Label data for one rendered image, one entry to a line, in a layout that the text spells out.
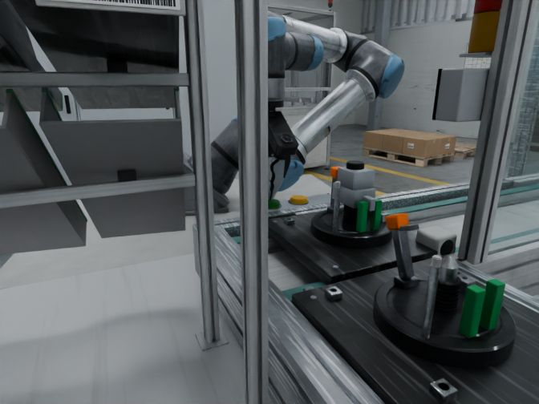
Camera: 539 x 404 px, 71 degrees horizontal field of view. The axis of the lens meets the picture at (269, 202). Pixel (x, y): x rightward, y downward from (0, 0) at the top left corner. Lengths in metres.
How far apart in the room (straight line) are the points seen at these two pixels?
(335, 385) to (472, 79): 0.42
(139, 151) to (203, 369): 0.30
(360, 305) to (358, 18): 11.27
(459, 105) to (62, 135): 0.48
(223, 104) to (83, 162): 3.41
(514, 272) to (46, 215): 0.70
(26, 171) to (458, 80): 0.53
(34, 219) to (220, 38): 3.42
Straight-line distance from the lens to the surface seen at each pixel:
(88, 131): 0.42
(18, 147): 0.42
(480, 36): 0.61
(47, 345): 0.66
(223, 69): 3.84
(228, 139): 1.09
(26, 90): 0.52
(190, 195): 1.08
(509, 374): 0.43
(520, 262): 0.75
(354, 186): 0.62
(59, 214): 0.53
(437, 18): 10.25
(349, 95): 1.11
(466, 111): 0.59
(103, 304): 0.72
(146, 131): 0.41
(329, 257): 0.58
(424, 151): 6.01
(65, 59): 0.46
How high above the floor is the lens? 1.22
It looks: 18 degrees down
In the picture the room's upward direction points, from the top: straight up
